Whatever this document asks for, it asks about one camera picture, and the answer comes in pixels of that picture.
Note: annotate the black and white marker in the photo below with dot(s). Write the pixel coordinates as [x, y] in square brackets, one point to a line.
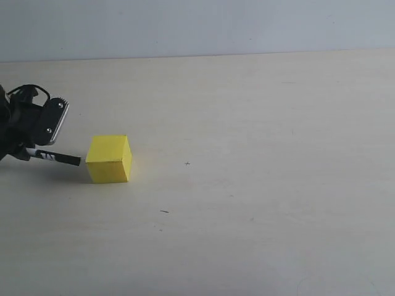
[54, 157]

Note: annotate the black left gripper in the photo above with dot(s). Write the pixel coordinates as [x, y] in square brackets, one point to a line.
[18, 117]

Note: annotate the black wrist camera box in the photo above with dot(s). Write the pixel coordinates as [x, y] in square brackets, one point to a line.
[50, 121]

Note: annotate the yellow cube block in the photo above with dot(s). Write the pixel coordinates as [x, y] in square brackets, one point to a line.
[109, 159]

